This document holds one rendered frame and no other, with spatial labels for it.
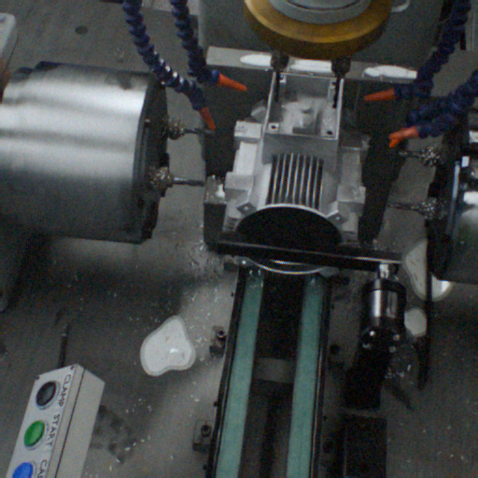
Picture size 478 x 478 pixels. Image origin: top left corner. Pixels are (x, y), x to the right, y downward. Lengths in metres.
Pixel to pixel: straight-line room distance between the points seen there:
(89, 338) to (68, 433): 0.40
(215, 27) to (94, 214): 0.37
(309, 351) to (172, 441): 0.24
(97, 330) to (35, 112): 0.38
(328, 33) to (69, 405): 0.52
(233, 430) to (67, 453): 0.26
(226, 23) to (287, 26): 0.35
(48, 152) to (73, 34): 0.71
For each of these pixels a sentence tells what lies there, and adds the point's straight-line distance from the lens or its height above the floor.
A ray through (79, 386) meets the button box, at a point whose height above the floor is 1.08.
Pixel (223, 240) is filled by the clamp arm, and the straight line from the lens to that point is 1.25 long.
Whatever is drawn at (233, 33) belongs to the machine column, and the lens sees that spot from 1.44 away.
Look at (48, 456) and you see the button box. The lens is 1.05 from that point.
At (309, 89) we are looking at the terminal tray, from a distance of 1.33.
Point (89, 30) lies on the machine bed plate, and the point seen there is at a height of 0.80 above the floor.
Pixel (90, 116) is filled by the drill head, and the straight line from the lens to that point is 1.24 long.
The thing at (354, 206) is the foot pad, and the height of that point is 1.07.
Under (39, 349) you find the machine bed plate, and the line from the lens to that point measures 1.45.
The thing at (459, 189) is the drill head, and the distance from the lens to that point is 1.22.
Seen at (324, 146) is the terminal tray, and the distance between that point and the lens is 1.24.
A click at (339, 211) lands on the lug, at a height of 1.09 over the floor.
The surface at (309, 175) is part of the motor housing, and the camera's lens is 1.23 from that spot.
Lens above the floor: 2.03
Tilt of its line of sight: 53 degrees down
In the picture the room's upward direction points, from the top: 2 degrees clockwise
